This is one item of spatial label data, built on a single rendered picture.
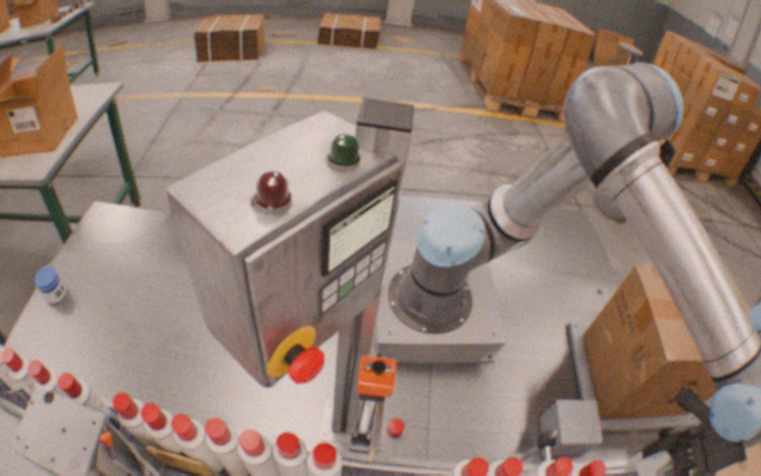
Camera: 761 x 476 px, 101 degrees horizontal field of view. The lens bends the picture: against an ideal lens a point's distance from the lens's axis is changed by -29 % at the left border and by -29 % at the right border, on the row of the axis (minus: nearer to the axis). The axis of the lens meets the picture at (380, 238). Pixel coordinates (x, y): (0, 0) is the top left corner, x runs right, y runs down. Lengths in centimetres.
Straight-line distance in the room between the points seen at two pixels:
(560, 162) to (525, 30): 303
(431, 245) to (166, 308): 64
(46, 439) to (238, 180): 47
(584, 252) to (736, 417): 98
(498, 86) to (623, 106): 334
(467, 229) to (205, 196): 57
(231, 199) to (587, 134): 37
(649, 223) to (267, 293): 38
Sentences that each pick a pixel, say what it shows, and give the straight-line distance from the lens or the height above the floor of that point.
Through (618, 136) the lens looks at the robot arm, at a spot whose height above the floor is 149.
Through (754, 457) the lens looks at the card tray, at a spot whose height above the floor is 83.
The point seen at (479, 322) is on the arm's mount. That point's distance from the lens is 97.
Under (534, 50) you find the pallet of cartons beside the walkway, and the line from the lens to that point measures 381.
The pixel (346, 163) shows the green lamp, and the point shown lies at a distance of 33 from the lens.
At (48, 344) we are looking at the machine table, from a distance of 117.
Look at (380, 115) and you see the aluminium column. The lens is 36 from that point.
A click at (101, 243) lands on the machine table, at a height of 83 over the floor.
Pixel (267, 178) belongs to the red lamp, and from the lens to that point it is 29.
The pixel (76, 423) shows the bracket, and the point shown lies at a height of 114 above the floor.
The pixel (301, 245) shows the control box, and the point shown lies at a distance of 31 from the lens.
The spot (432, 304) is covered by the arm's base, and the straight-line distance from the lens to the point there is 89.
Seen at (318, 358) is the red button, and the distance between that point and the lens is 39.
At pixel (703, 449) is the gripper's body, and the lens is 72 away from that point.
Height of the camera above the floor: 168
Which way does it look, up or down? 45 degrees down
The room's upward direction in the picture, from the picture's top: 9 degrees clockwise
